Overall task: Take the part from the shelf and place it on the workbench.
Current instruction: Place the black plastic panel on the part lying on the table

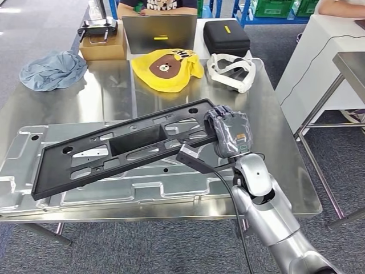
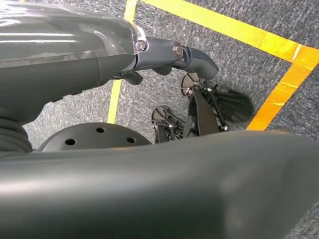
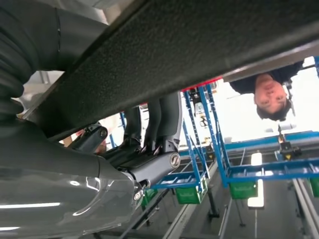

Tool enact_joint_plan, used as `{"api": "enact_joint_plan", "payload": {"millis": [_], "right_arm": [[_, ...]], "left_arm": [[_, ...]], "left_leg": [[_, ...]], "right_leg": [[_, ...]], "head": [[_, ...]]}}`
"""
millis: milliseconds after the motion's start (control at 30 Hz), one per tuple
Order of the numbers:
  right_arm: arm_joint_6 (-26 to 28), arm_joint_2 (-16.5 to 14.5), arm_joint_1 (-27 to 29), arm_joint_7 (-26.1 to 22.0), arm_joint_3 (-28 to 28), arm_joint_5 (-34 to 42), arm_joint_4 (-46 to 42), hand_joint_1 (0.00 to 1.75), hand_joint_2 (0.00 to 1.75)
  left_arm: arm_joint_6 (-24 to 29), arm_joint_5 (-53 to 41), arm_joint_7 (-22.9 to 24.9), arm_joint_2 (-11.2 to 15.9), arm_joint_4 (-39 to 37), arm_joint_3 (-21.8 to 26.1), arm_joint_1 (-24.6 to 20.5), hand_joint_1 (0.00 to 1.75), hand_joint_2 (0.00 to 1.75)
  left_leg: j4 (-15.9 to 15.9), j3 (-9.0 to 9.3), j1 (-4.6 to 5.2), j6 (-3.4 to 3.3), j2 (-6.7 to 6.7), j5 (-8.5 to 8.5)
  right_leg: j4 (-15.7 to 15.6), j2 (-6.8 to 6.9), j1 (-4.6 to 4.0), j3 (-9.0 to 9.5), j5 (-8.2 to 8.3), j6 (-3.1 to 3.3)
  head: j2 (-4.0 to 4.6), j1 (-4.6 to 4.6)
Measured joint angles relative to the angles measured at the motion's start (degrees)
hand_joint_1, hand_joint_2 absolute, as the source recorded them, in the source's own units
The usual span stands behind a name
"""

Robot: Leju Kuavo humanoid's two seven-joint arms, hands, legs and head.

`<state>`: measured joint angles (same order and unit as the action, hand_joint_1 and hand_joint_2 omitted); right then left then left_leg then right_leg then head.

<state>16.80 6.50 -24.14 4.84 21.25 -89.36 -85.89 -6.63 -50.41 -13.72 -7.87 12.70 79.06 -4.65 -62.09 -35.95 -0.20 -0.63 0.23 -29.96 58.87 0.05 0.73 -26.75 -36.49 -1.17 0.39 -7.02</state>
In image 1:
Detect stainless steel table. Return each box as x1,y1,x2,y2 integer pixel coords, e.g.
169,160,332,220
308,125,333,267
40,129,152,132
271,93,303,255
293,51,365,230

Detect blue metal shelf rack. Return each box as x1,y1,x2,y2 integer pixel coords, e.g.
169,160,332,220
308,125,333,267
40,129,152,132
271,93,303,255
231,0,311,28

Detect stamped sheet metal plate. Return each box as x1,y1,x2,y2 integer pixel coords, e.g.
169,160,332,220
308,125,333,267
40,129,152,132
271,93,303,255
0,120,249,215

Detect thin black desk cable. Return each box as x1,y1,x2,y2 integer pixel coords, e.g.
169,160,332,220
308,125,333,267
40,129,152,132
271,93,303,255
281,34,365,107

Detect black plastic panel part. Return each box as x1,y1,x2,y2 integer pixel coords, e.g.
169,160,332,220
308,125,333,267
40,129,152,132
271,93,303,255
31,98,226,202

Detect yellow bear print bag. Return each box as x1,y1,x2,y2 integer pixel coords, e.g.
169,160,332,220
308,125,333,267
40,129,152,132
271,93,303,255
130,48,205,94

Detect black handheld controller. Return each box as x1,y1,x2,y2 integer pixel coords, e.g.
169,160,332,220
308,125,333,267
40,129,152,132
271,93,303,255
77,17,119,43

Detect stainless steel workbench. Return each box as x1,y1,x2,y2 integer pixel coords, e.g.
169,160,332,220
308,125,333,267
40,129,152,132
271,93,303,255
0,57,324,247

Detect black camera cable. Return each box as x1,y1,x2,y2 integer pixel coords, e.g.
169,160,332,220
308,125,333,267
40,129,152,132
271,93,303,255
212,169,255,274

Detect black zip case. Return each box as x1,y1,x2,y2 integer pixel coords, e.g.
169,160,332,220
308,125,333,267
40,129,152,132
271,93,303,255
202,19,251,58

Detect blue grey cloth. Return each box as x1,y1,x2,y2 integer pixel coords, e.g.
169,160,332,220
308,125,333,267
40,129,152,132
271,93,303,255
19,50,88,92

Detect green plastic crate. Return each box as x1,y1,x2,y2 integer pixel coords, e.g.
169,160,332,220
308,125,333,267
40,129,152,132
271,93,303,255
294,0,320,17
253,0,295,18

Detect brown cardboard box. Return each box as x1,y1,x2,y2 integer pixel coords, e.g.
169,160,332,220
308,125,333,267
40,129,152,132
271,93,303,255
78,21,128,62

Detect grey laptop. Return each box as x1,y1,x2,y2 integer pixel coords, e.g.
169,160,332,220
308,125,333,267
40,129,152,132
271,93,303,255
121,13,198,56

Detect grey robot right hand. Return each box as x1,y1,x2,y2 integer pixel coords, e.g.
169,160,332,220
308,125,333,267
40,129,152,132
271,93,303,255
203,104,254,159

